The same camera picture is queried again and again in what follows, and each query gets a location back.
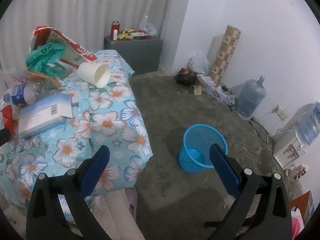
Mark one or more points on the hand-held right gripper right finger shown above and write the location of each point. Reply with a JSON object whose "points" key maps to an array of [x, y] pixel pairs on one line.
{"points": [[225, 170]]}

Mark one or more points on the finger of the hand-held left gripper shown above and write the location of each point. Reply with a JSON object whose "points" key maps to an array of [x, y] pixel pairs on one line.
{"points": [[3, 137]]}

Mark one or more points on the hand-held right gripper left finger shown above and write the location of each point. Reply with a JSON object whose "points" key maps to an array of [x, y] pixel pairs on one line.
{"points": [[96, 170]]}

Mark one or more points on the red packet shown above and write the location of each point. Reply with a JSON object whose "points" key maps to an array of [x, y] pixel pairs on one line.
{"points": [[6, 117]]}

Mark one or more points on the blue plastic basket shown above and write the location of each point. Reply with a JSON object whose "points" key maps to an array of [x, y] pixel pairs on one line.
{"points": [[192, 160]]}

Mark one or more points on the light blue tissue pack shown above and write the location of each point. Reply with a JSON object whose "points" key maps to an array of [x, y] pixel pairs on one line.
{"points": [[40, 117]]}

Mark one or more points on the clear plastic bottle blue label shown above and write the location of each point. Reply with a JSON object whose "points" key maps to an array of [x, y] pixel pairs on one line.
{"points": [[25, 93]]}

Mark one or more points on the green plastic bag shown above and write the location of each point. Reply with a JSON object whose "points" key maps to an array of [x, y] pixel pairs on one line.
{"points": [[42, 55]]}

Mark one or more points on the white paper cup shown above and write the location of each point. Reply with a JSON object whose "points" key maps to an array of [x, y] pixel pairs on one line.
{"points": [[88, 72]]}

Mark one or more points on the red and white paper bag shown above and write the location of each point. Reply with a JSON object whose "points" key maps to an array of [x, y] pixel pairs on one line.
{"points": [[75, 50]]}

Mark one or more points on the white towel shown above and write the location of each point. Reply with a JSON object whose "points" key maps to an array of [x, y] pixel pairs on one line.
{"points": [[112, 212]]}

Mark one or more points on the mauve cloth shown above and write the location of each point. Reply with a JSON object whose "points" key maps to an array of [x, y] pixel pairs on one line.
{"points": [[131, 200]]}

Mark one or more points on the floral light blue blanket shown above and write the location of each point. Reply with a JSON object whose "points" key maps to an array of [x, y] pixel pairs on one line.
{"points": [[107, 122]]}

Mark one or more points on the white water dispenser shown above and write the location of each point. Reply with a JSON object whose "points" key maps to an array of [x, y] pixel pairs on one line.
{"points": [[285, 150]]}

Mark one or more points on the colourful snack wrappers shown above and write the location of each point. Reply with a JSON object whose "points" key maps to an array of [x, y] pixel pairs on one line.
{"points": [[296, 171]]}

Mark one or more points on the empty blue water jug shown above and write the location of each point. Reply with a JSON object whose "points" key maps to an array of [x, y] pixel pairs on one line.
{"points": [[250, 100]]}

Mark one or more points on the orange cardboard box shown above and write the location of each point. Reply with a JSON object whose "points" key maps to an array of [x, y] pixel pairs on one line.
{"points": [[302, 202]]}

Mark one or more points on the brown paper scrap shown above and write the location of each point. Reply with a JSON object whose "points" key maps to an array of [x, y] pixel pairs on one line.
{"points": [[197, 90]]}

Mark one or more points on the white printed carton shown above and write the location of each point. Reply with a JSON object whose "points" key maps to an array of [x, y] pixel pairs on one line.
{"points": [[207, 82]]}

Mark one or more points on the pink cloth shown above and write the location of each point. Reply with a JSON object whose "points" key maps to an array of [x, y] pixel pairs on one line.
{"points": [[297, 225]]}

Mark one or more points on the labelled blue water jug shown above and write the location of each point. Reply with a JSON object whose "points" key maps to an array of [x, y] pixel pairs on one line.
{"points": [[310, 125]]}

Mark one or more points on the black bag with items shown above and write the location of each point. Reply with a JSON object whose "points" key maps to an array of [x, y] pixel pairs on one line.
{"points": [[186, 78]]}

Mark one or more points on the white plastic shopping bag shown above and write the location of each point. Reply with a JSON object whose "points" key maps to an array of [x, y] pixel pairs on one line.
{"points": [[200, 63]]}

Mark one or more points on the tile-patterned paper roll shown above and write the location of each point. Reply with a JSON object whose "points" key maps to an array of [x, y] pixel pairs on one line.
{"points": [[226, 52]]}

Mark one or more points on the grey cabinet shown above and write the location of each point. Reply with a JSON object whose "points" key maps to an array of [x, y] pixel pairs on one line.
{"points": [[140, 55]]}

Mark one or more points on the small white bottle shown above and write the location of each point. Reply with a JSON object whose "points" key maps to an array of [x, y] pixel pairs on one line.
{"points": [[115, 35]]}

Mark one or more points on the pile of snack packets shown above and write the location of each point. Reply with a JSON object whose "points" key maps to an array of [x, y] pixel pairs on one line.
{"points": [[126, 35]]}

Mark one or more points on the red thermos flask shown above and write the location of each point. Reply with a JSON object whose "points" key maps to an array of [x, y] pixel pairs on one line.
{"points": [[115, 27]]}

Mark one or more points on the clear plastic bag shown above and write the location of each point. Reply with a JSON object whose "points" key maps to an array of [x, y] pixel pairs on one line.
{"points": [[147, 27]]}

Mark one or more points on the white curtain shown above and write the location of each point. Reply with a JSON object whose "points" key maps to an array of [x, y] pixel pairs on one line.
{"points": [[100, 10]]}

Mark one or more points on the wall socket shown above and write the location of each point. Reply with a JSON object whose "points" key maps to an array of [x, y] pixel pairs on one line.
{"points": [[282, 115]]}

